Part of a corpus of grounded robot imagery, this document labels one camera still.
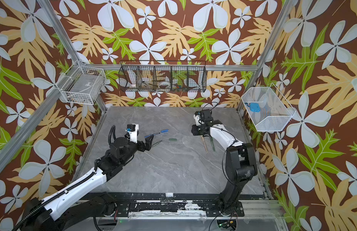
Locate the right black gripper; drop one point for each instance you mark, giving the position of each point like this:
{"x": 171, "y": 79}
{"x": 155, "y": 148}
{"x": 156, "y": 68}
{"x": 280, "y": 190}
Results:
{"x": 195, "y": 130}

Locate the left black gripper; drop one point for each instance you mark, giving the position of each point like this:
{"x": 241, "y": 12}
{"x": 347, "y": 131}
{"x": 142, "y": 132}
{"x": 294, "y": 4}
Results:
{"x": 147, "y": 145}

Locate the beige pen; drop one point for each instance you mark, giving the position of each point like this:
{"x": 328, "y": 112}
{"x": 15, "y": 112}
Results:
{"x": 204, "y": 144}

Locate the light green pen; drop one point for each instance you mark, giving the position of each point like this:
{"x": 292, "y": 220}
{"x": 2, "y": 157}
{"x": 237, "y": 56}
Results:
{"x": 212, "y": 143}

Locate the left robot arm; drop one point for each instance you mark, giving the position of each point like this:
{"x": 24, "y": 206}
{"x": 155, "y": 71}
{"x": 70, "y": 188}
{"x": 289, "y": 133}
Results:
{"x": 47, "y": 214}

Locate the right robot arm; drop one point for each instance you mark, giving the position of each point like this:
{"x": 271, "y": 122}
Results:
{"x": 239, "y": 162}

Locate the blue object in basket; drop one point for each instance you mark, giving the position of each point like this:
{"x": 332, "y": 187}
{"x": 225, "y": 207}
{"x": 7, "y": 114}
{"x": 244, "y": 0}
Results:
{"x": 254, "y": 107}

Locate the white mesh basket right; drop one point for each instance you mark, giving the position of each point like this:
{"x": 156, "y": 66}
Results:
{"x": 276, "y": 111}

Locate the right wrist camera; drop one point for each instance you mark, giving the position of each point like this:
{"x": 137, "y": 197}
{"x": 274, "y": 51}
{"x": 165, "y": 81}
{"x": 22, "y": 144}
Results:
{"x": 197, "y": 119}

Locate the black wire basket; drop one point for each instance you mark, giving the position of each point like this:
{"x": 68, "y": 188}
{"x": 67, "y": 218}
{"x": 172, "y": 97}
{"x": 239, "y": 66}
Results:
{"x": 164, "y": 76}

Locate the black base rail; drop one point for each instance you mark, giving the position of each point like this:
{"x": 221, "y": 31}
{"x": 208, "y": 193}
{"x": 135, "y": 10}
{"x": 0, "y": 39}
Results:
{"x": 132, "y": 204}

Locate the white wire basket left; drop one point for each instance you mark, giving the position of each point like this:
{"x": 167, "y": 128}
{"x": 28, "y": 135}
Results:
{"x": 81, "y": 84}

